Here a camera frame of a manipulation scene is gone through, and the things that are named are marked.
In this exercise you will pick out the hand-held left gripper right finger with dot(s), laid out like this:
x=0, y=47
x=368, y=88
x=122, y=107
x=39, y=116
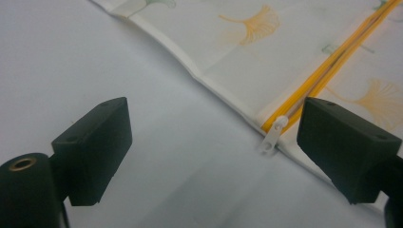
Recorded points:
x=345, y=148

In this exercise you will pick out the white leaf-print zipper pouch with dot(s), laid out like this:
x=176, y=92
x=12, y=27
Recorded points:
x=253, y=57

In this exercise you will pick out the white zipper pull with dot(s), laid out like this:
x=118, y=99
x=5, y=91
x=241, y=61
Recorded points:
x=273, y=135

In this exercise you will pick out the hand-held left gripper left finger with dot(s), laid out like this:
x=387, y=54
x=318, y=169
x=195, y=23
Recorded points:
x=93, y=148

